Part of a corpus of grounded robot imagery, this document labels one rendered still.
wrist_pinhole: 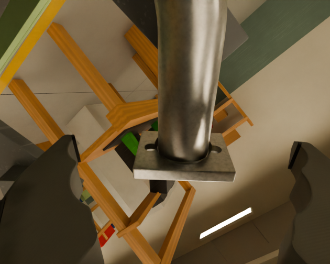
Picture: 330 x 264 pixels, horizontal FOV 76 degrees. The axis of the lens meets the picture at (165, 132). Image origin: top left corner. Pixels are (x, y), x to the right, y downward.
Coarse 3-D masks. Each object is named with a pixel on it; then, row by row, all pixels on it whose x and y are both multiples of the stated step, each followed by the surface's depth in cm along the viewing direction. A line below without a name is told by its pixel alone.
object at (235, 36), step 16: (0, 0) 12; (112, 0) 12; (128, 0) 12; (144, 0) 12; (0, 16) 14; (128, 16) 12; (144, 16) 12; (144, 32) 13; (240, 32) 13; (224, 48) 13
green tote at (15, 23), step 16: (16, 0) 23; (32, 0) 23; (48, 0) 23; (16, 16) 24; (32, 16) 23; (0, 32) 25; (16, 32) 24; (0, 48) 25; (16, 48) 26; (0, 64) 26
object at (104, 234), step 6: (84, 192) 575; (84, 198) 564; (96, 204) 570; (108, 222) 564; (96, 228) 536; (102, 228) 542; (108, 228) 562; (102, 234) 534; (108, 234) 551; (102, 240) 525; (102, 246) 518
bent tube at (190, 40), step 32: (160, 0) 8; (192, 0) 8; (224, 0) 8; (160, 32) 9; (192, 32) 8; (224, 32) 9; (160, 64) 10; (192, 64) 9; (160, 96) 10; (192, 96) 10; (160, 128) 11; (192, 128) 10; (160, 160) 12; (192, 160) 11; (224, 160) 12
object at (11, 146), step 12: (0, 120) 17; (0, 132) 17; (12, 132) 17; (0, 144) 17; (12, 144) 17; (24, 144) 18; (0, 156) 18; (12, 156) 18; (24, 156) 18; (36, 156) 18; (0, 168) 18; (12, 168) 17; (24, 168) 18; (0, 180) 16; (12, 180) 16
